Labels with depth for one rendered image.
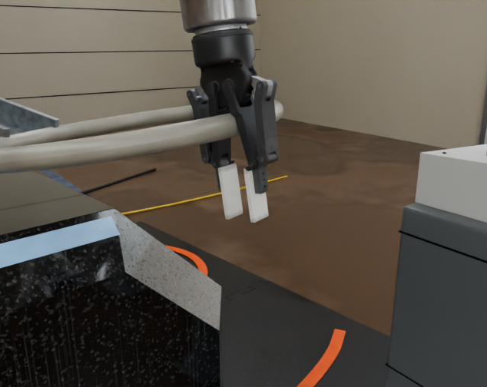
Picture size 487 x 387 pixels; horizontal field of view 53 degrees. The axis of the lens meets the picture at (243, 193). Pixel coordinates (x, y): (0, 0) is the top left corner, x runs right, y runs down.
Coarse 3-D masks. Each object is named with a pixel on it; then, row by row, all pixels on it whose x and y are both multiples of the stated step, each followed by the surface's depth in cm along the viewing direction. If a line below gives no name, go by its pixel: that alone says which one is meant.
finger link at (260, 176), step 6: (270, 156) 59; (258, 162) 60; (270, 162) 59; (258, 168) 60; (264, 168) 61; (258, 174) 60; (264, 174) 61; (258, 180) 61; (264, 180) 61; (258, 186) 61; (264, 186) 61; (258, 192) 61; (264, 192) 61
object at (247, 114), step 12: (228, 84) 58; (228, 96) 59; (252, 96) 61; (240, 108) 59; (252, 108) 60; (240, 120) 59; (252, 120) 60; (240, 132) 60; (252, 132) 60; (252, 144) 60; (252, 156) 60; (252, 168) 59
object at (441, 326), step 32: (416, 224) 103; (448, 224) 97; (480, 224) 94; (416, 256) 104; (448, 256) 98; (480, 256) 93; (416, 288) 106; (448, 288) 99; (480, 288) 94; (416, 320) 107; (448, 320) 101; (480, 320) 95; (416, 352) 109; (448, 352) 102; (480, 352) 96; (416, 384) 110; (448, 384) 104; (480, 384) 97
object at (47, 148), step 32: (64, 128) 92; (96, 128) 96; (128, 128) 99; (160, 128) 55; (192, 128) 57; (224, 128) 59; (0, 160) 56; (32, 160) 54; (64, 160) 54; (96, 160) 54
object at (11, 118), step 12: (0, 108) 96; (12, 108) 95; (24, 108) 94; (0, 120) 97; (12, 120) 96; (24, 120) 94; (36, 120) 93; (48, 120) 91; (0, 132) 82; (12, 132) 93
